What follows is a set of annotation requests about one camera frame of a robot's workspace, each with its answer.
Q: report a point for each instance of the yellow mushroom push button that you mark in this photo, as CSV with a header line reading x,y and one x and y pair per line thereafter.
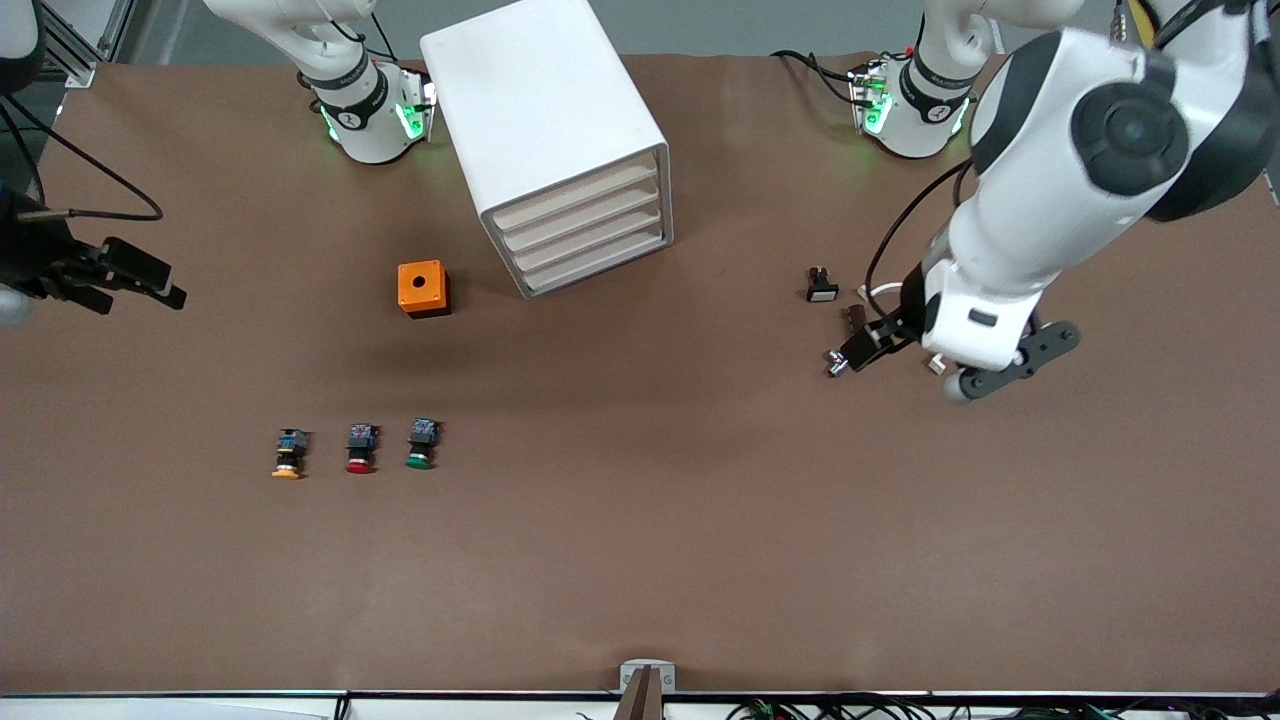
x,y
289,455

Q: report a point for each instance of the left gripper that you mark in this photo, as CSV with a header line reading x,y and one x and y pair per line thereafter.
x,y
908,312

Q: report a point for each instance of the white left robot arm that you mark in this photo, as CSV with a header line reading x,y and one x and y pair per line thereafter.
x,y
1050,200

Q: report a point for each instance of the white drawer cabinet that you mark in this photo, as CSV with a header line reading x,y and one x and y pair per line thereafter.
x,y
540,110

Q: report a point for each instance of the white drawer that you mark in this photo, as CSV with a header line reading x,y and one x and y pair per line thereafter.
x,y
597,263

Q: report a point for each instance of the green mushroom push button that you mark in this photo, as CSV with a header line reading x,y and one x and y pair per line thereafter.
x,y
421,445

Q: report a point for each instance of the black white-capped push button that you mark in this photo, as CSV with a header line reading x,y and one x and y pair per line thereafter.
x,y
822,285

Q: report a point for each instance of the small silver toggle switch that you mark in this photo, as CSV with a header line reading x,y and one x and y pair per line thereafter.
x,y
834,364

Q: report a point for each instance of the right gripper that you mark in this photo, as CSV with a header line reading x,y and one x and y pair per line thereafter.
x,y
30,258

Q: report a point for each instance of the grey table edge bracket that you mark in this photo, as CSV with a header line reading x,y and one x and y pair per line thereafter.
x,y
630,672

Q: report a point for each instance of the red mushroom push button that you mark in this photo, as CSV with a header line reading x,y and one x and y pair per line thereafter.
x,y
361,448

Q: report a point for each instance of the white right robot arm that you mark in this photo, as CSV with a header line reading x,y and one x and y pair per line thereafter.
x,y
370,115

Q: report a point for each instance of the white table edge rail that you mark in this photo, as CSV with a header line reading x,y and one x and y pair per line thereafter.
x,y
200,705

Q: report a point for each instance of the aluminium frame profile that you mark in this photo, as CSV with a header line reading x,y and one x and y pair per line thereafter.
x,y
85,40

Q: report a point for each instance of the orange button enclosure box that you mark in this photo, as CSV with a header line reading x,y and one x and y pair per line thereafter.
x,y
422,288

